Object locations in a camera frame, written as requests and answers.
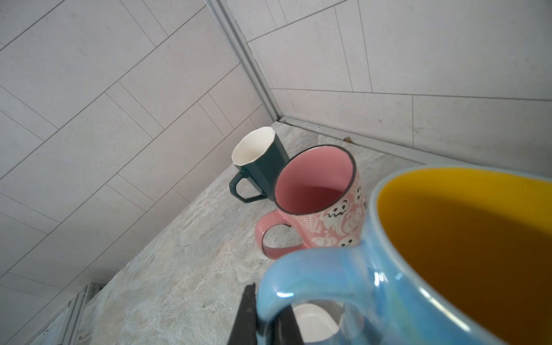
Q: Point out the left corner metal profile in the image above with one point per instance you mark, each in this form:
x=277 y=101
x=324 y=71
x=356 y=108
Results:
x=227 y=22

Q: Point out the blue patterned mug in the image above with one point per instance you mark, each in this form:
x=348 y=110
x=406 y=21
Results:
x=448 y=255

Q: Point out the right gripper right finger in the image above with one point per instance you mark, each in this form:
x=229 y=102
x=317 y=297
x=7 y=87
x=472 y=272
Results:
x=286 y=330

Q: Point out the dark green mug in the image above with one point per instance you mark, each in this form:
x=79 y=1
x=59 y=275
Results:
x=259 y=157

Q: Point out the pink patterned mug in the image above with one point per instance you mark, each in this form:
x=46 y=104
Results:
x=319 y=194

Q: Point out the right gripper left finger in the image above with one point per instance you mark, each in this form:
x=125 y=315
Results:
x=244 y=329

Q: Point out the aluminium mounting rail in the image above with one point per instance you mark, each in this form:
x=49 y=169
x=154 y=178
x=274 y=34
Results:
x=63 y=328

